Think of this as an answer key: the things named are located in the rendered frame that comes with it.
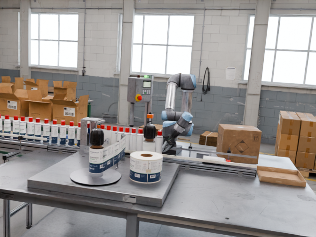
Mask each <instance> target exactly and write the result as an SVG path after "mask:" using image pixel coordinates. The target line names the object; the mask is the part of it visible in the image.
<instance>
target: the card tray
mask: <svg viewBox="0 0 316 237"><path fill-rule="evenodd" d="M257 174H258V177H259V180H260V181H261V182H270V183H277V184H285V185H292V186H300V187H306V183H307V182H306V180H305V179H304V177H303V176H302V175H301V173H300V172H299V171H298V170H292V169H284V168H277V167H269V166H257Z"/></svg>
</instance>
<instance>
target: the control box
mask: <svg viewBox="0 0 316 237"><path fill-rule="evenodd" d="M143 80H151V83H152V79H150V78H135V77H128V85H127V101H128V102H132V103H147V102H150V99H151V94H150V95H142V90H143V89H151V88H143ZM140 95H141V96H142V100H138V98H137V97H138V96H140Z"/></svg>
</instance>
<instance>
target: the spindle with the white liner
mask: <svg viewBox="0 0 316 237"><path fill-rule="evenodd" d="M155 137H156V127H155V125H151V124H147V125H145V127H144V138H145V140H144V141H143V148H142V150H143V151H152V152H155V141H154V139H155Z"/></svg>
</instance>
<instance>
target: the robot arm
mask: <svg viewBox="0 0 316 237"><path fill-rule="evenodd" d="M166 87H167V94H166V105H165V110H164V111H162V114H161V119H162V120H165V122H163V126H162V128H163V129H162V136H163V144H162V152H166V151H168V150H169V149H171V148H172V147H176V146H177V145H176V141H177V136H185V137H186V136H189V137H190V136H191V135H192V130H193V125H194V124H193V123H192V121H191V119H192V118H193V116H192V115H191V105H192V92H193V91H194V90H195V88H197V87H196V76H195V75H194V74H179V73H177V74H174V75H173V76H171V77H170V79H169V80H168V82H167V85H166ZM178 87H181V91H182V109H181V112H176V111H174V107H175V97H176V90H177V88H178ZM166 146H167V147H166ZM165 147H166V148H165Z"/></svg>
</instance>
